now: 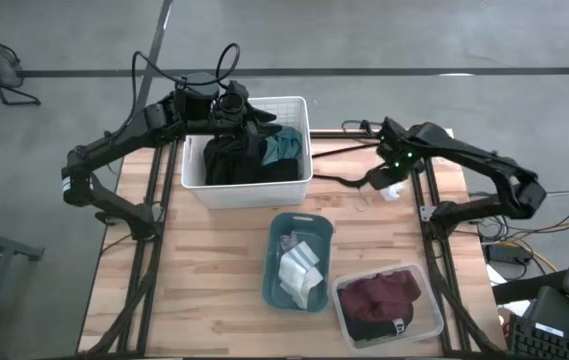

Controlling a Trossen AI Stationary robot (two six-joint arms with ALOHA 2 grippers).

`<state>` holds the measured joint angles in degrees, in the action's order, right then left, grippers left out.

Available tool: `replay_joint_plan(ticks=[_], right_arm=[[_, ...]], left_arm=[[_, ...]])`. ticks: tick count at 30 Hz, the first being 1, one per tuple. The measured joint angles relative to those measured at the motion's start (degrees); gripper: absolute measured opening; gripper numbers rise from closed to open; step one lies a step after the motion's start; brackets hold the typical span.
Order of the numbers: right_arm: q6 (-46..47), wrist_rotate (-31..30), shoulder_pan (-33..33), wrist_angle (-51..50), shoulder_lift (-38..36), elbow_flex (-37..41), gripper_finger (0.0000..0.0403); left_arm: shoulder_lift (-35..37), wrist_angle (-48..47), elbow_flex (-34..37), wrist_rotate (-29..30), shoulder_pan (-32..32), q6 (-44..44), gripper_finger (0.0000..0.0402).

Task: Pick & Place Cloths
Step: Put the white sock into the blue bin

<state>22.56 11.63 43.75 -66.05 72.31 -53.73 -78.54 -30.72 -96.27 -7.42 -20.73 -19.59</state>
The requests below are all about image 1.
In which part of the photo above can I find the maroon cloth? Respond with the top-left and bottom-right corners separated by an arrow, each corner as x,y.
337,270 -> 423,324

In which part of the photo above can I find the white striped cloth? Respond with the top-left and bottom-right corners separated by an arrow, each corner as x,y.
277,240 -> 325,310

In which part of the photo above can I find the clear plastic bin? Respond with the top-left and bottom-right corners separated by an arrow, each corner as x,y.
331,263 -> 445,354

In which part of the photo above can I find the small white cloth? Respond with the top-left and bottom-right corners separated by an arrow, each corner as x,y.
379,180 -> 408,202

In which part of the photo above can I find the teal plastic bin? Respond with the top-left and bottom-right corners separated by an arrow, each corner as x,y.
262,211 -> 336,314

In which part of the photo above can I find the teal cloth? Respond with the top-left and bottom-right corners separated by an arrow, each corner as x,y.
262,125 -> 305,167

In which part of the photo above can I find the white perforated plastic basket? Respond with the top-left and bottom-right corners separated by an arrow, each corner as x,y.
180,95 -> 314,210

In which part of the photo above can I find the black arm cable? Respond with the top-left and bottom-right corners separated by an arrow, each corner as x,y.
131,42 -> 242,134

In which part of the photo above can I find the black cloth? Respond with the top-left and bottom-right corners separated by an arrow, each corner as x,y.
202,133 -> 301,187

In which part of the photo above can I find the bundle of floor cables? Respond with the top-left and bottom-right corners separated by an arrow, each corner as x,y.
468,188 -> 569,274

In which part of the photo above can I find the grey patterned cloth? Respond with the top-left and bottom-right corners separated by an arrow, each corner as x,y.
280,229 -> 306,253

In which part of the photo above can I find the black keyboard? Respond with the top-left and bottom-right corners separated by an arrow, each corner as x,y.
507,313 -> 569,360

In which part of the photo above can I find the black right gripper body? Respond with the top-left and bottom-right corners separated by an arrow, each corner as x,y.
375,116 -> 426,175

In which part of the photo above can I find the black aluminium frame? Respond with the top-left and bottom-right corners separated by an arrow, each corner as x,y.
82,128 -> 508,357

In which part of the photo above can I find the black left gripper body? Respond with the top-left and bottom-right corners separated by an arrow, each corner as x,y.
207,79 -> 253,137

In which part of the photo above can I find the black power strip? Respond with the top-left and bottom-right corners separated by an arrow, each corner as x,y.
485,242 -> 533,267

